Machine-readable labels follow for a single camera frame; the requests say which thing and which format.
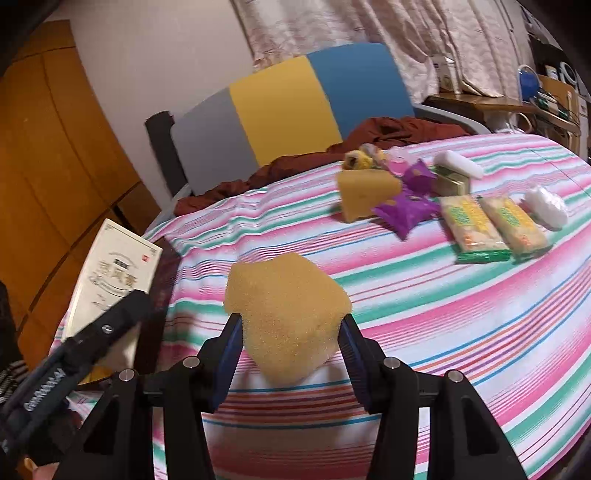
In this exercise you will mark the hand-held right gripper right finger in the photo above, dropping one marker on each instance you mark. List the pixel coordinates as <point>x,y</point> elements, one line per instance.
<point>353,353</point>

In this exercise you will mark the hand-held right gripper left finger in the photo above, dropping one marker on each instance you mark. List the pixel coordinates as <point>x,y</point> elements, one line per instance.
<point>231,344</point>

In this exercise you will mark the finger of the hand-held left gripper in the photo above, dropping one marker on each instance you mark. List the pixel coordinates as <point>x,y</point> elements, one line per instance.
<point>115,323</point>

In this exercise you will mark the gold tin box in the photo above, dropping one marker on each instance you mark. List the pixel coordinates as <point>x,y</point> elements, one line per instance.
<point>162,295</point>

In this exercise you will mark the white printed carton box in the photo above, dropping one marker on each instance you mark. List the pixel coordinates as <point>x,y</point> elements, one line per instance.
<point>111,263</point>

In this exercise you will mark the yellow sponge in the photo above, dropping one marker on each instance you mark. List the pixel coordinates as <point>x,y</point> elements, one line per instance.
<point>286,314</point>
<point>364,194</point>

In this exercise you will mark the person's left hand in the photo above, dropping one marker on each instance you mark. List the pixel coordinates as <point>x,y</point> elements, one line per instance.
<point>42,471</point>

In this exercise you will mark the striped bed sheet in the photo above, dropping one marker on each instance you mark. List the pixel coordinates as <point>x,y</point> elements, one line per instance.
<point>415,323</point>

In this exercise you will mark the purple snack packet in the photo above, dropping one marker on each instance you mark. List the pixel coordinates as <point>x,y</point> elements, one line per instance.
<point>418,177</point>
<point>404,212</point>

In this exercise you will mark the green white cracker packet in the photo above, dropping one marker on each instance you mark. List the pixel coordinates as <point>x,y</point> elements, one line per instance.
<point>471,226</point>
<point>512,226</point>

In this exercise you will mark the wooden wardrobe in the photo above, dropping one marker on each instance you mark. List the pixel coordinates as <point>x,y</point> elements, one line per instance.
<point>46,161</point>

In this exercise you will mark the black foam roll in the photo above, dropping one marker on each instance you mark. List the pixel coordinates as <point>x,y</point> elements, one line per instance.
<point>159,138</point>

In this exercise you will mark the yellow cake snack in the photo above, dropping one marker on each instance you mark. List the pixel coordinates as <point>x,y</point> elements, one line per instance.
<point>355,160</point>

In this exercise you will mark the green gold box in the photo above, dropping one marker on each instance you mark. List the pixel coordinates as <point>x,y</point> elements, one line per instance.
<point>450,184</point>

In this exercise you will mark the pink snack packet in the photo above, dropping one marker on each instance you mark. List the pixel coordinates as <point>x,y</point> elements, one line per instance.
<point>398,161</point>

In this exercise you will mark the clear wrapped snack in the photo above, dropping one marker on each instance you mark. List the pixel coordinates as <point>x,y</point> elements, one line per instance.
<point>375,152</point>

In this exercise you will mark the red-brown blanket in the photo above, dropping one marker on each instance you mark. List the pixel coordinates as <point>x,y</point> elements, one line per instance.
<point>392,131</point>

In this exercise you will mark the grey yellow blue headboard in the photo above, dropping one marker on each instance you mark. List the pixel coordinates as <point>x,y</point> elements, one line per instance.
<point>277,110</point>

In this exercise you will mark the wooden desk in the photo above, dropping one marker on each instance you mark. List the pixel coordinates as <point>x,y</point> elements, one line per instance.
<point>485,104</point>

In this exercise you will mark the small white box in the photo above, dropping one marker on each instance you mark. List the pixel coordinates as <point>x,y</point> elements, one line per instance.
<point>444,74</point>

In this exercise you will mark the blue round object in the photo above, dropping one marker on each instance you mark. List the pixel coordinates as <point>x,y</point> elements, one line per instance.
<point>527,85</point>

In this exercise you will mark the patterned pink curtain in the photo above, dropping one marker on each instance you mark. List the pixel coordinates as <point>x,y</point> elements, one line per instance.
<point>369,27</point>

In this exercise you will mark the cluttered shelf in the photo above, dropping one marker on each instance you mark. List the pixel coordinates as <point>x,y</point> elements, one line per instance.
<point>561,83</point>

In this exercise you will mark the grey bed frame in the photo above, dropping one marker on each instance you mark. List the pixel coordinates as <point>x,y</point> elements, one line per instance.
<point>452,117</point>

